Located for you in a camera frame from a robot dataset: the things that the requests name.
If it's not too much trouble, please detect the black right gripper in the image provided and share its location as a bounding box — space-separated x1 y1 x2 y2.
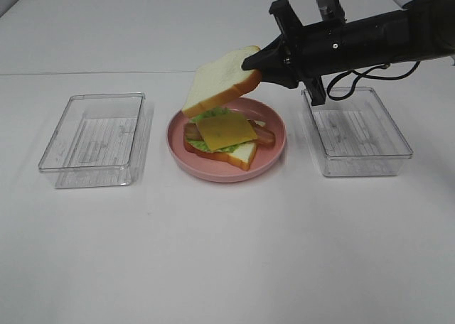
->
242 0 346 106

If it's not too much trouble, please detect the bread slice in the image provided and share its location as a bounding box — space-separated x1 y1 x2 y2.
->
181 45 262 118
183 120 271 171

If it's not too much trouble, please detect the bacon strip from tray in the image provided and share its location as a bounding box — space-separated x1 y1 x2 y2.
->
183 122 203 141
249 120 275 147

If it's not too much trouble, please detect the yellow cheese slice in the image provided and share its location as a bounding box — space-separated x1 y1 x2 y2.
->
196 112 257 151

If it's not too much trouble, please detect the green lettuce leaf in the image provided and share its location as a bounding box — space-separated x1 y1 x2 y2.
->
184 107 255 153

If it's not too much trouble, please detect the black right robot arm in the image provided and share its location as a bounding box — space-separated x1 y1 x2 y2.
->
242 0 454 106

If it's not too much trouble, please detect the pink round plate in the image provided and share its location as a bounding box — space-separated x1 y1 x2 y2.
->
166 97 287 183

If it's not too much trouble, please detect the clear right plastic tray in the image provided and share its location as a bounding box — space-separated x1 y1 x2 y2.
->
301 87 413 178

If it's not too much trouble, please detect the clear plastic tray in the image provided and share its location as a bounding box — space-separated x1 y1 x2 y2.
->
301 87 413 178
38 92 146 189

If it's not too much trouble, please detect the clear left plastic tray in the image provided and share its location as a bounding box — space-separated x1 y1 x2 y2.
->
38 92 146 189

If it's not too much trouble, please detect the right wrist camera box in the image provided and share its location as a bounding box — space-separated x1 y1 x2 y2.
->
316 0 346 23

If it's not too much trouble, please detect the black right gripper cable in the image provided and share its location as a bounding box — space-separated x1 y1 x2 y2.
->
326 61 421 100

